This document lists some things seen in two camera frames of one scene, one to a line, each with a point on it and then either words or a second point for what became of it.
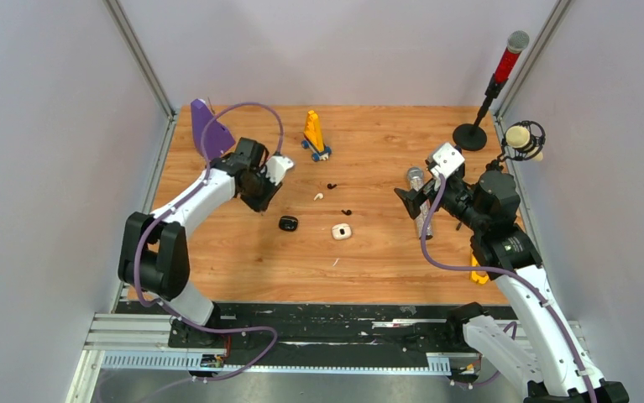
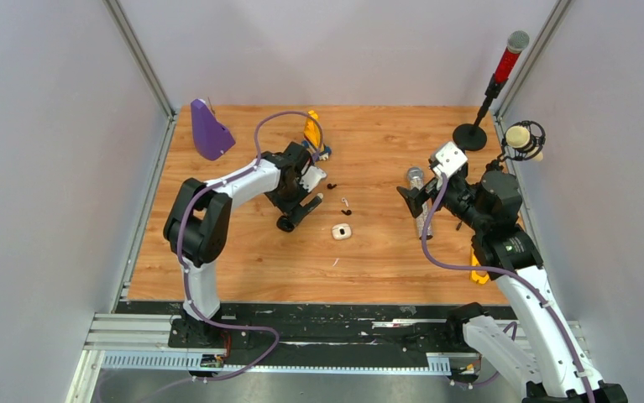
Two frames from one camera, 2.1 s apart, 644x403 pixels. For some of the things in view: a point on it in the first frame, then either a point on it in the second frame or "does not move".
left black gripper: x=264 y=204 → x=284 y=206
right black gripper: x=411 y=200 does not move
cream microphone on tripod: x=523 y=140 does not move
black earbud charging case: x=288 y=222 does not move
